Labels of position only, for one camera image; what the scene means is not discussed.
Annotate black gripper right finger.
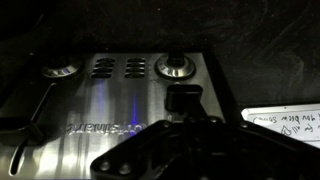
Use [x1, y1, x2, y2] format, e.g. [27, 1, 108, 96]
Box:
[199, 115, 320, 180]

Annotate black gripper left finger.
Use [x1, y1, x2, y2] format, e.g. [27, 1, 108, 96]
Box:
[89, 115, 202, 180]

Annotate black toaster lever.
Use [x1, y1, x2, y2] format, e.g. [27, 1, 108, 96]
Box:
[0, 116, 45, 146]
[165, 83, 204, 116]

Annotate stainless steel toaster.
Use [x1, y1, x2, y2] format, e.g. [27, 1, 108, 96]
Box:
[0, 51, 242, 180]

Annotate small whiteboard with handwriting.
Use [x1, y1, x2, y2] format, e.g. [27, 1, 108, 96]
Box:
[240, 103, 320, 150]

